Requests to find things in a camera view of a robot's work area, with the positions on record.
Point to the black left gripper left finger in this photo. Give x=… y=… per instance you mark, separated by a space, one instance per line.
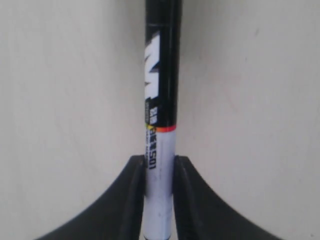
x=115 y=215

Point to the black and white marker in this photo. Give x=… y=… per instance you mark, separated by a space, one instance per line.
x=163 y=20

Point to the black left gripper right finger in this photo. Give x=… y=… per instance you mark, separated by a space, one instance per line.
x=201 y=214

